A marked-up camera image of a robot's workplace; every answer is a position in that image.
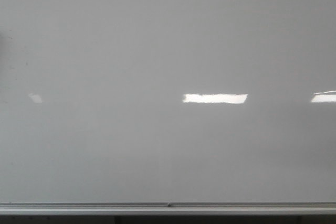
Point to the aluminium whiteboard tray rail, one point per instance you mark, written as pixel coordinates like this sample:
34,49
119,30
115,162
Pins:
161,209

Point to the white whiteboard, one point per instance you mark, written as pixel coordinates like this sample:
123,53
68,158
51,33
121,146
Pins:
167,100

